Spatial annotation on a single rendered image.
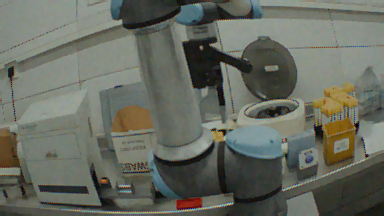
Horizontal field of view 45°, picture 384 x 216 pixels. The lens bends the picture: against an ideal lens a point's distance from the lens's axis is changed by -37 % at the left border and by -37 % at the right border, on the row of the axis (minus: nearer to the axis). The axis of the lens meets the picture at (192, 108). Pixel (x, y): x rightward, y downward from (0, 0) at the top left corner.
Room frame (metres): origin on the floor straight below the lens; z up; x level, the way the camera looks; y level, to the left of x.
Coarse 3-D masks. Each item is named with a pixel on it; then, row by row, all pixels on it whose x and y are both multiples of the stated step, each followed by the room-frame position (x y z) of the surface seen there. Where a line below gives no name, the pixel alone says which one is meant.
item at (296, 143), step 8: (288, 136) 1.72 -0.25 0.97; (296, 136) 1.70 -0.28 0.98; (304, 136) 1.69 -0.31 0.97; (312, 136) 1.69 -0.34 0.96; (288, 144) 1.69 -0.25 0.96; (296, 144) 1.69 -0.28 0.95; (304, 144) 1.69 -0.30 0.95; (312, 144) 1.69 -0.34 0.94; (288, 152) 1.70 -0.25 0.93; (296, 152) 1.69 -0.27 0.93; (288, 160) 1.70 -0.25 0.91; (296, 160) 1.69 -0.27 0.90; (288, 168) 1.69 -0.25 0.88; (296, 168) 1.67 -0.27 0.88
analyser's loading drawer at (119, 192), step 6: (114, 186) 1.62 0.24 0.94; (120, 186) 1.67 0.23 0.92; (126, 186) 1.67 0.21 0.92; (132, 186) 1.65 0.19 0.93; (150, 186) 1.63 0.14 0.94; (102, 192) 1.64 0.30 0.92; (108, 192) 1.64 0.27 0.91; (114, 192) 1.64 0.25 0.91; (120, 192) 1.62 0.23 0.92; (126, 192) 1.62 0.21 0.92; (132, 192) 1.62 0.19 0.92; (138, 192) 1.64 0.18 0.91; (144, 192) 1.64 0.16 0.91; (150, 192) 1.61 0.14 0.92; (108, 198) 1.62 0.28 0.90; (114, 198) 1.62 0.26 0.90; (120, 198) 1.62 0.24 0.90; (126, 198) 1.62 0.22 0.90; (132, 198) 1.62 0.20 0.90; (138, 198) 1.61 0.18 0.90; (144, 198) 1.61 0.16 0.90
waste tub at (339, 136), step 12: (348, 120) 1.72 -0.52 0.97; (324, 132) 1.70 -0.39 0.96; (336, 132) 1.73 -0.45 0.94; (348, 132) 1.60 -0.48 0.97; (324, 144) 1.70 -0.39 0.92; (336, 144) 1.60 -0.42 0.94; (348, 144) 1.60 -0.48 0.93; (324, 156) 1.68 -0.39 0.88; (336, 156) 1.60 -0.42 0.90; (348, 156) 1.60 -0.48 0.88
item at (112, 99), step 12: (132, 84) 2.22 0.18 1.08; (108, 96) 2.23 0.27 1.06; (120, 96) 2.22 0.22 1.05; (132, 96) 2.22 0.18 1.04; (144, 96) 2.21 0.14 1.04; (108, 108) 2.23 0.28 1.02; (120, 108) 2.22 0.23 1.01; (144, 108) 2.20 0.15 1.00; (108, 120) 2.22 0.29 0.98; (204, 120) 2.18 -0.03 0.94; (108, 132) 2.22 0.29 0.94; (108, 144) 2.21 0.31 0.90
